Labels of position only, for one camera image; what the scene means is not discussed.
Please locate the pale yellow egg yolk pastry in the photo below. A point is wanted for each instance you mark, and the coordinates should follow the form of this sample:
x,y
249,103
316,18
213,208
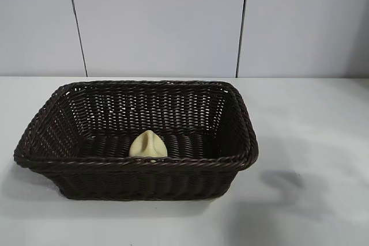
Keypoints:
x,y
148,148

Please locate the dark brown woven basket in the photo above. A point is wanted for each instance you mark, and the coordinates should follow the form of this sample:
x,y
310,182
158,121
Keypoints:
x,y
138,177

